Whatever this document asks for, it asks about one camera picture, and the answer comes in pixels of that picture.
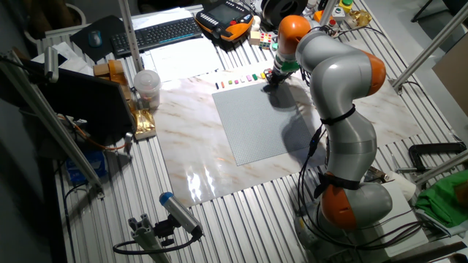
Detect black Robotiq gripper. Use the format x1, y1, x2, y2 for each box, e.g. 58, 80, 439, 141
268, 68, 290, 88

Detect black orange teach pendant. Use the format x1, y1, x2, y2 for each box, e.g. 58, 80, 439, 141
195, 0, 254, 42

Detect dark computer mouse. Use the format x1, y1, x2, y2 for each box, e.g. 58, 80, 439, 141
88, 29, 103, 48

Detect short aluminium profile mount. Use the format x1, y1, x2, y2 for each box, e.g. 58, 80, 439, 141
127, 214, 173, 263

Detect white printed paper sheet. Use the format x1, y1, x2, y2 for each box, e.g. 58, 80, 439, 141
140, 37, 224, 83

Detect upright aluminium profile post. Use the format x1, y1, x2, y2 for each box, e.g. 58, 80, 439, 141
117, 0, 144, 73

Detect black flat monitor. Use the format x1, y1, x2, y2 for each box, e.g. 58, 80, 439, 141
21, 58, 137, 147

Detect black camera cable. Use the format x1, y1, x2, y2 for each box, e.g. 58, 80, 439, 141
112, 229, 203, 256

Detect Rubik's cube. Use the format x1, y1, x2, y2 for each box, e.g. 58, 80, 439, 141
258, 32, 273, 50

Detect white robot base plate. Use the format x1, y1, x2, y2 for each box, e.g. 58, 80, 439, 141
360, 180, 429, 259

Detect silver camera with blue cap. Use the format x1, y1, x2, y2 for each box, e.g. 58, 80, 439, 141
159, 191, 204, 237

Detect blue box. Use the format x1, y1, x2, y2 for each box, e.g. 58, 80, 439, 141
65, 150, 108, 186

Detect grey Lego baseplate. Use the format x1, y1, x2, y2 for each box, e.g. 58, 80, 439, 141
211, 80, 317, 167

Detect black computer keyboard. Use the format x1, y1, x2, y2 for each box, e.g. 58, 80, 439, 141
110, 16, 203, 58

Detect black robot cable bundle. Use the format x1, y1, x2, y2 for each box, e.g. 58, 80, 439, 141
295, 21, 425, 253

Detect aluminium profile beam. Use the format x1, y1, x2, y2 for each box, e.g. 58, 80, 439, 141
389, 1, 468, 94
415, 149, 468, 186

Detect large black spool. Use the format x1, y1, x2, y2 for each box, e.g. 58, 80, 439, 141
261, 0, 310, 28

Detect white paper stack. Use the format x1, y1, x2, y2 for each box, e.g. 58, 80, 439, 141
130, 6, 195, 31

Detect green cloth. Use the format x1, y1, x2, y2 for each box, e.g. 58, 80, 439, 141
415, 169, 468, 229

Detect silver bar camera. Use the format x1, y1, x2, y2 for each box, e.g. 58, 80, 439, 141
43, 46, 60, 83

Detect thin orange cable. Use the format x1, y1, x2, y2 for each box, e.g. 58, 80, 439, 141
56, 115, 127, 152

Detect crinkled gold foil object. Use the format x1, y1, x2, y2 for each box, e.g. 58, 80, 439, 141
345, 9, 373, 29

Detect long slanted aluminium beam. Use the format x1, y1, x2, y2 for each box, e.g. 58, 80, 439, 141
0, 50, 106, 200

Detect clear plastic lidded cup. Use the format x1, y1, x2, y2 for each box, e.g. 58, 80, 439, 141
133, 69, 162, 110

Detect black mouse pad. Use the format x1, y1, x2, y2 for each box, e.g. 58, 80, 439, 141
69, 15, 127, 63

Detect orange tape roll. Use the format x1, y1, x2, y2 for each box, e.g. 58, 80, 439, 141
107, 59, 128, 87

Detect gold foil bag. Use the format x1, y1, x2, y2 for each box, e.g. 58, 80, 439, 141
131, 108, 157, 142

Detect black clamp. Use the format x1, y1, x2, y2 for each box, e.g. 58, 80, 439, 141
408, 142, 468, 172

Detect loose white paper sheets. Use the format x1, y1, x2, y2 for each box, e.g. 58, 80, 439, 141
31, 42, 94, 77

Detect glossy marble pattern mat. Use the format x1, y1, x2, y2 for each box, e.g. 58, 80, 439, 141
151, 60, 423, 208

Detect small cardboard box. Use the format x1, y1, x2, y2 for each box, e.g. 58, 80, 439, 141
93, 62, 110, 78

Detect green printed wrist mount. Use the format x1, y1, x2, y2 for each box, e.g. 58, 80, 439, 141
271, 42, 301, 73

